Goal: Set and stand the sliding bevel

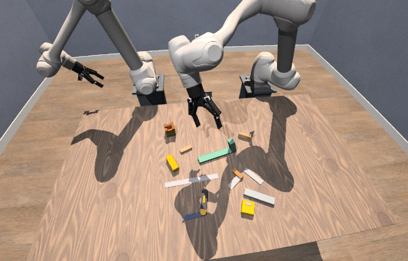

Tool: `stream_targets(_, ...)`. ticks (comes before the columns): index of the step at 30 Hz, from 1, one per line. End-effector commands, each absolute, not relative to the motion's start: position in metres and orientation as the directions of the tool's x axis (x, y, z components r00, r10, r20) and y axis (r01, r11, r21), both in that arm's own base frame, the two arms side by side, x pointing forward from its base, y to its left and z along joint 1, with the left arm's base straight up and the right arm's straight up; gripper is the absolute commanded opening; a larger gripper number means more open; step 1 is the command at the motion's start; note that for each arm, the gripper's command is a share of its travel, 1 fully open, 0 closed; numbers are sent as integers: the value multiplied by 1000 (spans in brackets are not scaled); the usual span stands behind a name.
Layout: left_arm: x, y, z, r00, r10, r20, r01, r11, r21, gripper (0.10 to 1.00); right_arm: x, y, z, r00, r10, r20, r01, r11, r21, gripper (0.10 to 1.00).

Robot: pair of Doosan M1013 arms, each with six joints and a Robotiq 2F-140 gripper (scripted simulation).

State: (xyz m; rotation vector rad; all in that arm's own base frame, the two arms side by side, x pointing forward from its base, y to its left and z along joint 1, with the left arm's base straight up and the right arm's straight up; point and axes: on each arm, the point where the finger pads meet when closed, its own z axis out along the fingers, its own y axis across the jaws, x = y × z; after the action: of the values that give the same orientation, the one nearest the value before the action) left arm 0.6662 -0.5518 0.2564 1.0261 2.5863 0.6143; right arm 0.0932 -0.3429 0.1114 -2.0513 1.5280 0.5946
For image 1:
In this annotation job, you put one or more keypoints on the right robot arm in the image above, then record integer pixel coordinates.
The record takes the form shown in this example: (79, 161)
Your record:
(141, 66)

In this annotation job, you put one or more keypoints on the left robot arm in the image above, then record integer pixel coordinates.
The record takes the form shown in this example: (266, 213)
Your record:
(203, 54)

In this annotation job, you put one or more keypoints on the light grey rectangular bar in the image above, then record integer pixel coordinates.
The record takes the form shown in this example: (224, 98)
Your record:
(259, 196)

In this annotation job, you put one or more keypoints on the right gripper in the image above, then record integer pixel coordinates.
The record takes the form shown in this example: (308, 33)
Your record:
(85, 71)

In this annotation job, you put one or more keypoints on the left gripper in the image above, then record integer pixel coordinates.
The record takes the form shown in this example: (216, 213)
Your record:
(197, 99)

